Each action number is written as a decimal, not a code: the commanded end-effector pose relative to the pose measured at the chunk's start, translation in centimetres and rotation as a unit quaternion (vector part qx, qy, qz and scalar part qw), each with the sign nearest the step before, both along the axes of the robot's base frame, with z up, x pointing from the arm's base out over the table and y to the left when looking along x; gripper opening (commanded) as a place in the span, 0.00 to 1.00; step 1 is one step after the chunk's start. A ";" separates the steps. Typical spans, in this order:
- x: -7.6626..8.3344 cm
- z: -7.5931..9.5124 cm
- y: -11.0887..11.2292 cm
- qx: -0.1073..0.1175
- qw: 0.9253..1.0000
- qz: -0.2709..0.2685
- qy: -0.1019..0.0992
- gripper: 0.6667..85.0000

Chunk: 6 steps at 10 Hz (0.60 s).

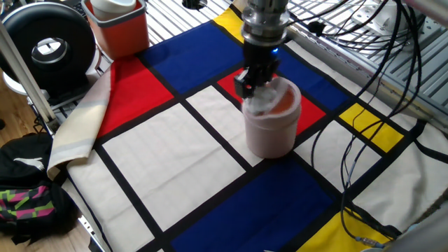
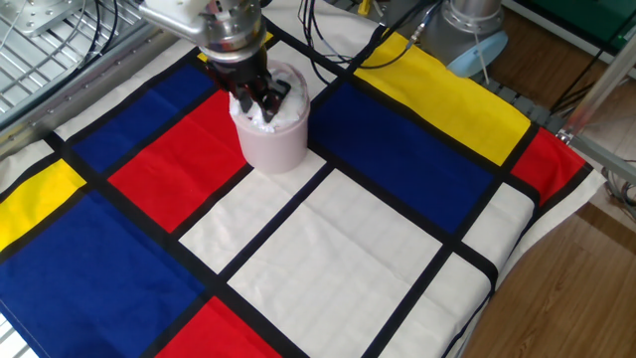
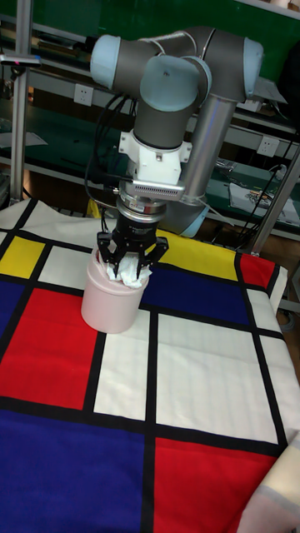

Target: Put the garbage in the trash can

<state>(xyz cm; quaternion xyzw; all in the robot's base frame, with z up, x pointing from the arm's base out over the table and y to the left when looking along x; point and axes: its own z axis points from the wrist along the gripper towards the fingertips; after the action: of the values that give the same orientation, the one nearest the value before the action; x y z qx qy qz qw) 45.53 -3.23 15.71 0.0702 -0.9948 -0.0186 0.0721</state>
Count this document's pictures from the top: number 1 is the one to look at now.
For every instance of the silver perforated mounting plate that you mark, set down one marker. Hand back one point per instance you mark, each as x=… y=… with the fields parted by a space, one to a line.
x=385 y=21

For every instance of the white cup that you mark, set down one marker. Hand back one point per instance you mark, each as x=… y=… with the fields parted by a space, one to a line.
x=112 y=8

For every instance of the pink swing-lid trash can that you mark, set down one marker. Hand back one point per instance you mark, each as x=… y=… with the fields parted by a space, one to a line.
x=271 y=136

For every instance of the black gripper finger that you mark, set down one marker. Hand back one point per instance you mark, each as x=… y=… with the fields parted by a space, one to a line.
x=267 y=78
x=244 y=85

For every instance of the Mondrian colour-block tablecloth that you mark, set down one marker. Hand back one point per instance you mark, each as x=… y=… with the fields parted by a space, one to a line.
x=175 y=157

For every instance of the black round fan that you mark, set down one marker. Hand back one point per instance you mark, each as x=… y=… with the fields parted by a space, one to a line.
x=49 y=52

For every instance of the orange bin with grey rim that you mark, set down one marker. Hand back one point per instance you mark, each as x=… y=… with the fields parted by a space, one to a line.
x=119 y=35

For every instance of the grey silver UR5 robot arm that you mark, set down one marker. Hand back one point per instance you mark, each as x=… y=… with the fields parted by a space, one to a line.
x=266 y=21

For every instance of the aluminium frame post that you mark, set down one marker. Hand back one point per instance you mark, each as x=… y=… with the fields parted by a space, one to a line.
x=24 y=80

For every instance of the white tissue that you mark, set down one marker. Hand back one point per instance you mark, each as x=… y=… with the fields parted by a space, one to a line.
x=262 y=99

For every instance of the black bag with white logo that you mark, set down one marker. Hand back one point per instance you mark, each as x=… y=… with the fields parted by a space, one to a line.
x=24 y=157

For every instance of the black backpack with colourful pattern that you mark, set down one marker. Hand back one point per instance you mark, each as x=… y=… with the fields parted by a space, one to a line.
x=31 y=206

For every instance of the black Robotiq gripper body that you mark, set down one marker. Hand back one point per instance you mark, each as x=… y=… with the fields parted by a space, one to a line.
x=260 y=57

